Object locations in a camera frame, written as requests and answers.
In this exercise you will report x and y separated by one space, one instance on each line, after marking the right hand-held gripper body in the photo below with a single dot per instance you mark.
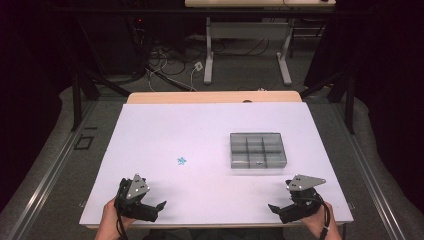
305 201

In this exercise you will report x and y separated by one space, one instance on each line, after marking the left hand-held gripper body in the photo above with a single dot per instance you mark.
136 188

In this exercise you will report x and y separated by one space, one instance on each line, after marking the small blue star object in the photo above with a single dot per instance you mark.
181 161

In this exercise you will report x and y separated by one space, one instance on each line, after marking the clear plastic compartment box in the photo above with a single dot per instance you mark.
258 150

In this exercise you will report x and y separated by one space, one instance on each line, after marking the person's right hand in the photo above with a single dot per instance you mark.
315 221

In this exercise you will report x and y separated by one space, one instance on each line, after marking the person's left hand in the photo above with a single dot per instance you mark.
111 216

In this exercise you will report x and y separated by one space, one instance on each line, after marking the person's dark clothing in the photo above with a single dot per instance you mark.
213 234

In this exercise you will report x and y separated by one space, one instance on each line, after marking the white board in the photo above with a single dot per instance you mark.
200 133

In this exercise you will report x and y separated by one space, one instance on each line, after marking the black metal stand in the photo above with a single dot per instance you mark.
349 100
77 100

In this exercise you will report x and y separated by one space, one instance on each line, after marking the wooden table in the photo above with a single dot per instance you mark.
213 97

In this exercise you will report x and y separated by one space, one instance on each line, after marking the dark curtain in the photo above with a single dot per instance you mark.
393 100
23 100

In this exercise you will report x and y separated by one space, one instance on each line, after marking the white power plug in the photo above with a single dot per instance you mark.
198 66

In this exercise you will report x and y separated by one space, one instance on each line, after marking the dark equipment with red light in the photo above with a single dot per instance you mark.
113 43

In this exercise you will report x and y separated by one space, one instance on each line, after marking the light desk with white legs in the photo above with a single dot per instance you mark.
209 60

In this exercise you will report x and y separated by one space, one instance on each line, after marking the metal floor rail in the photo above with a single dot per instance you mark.
370 173
50 166

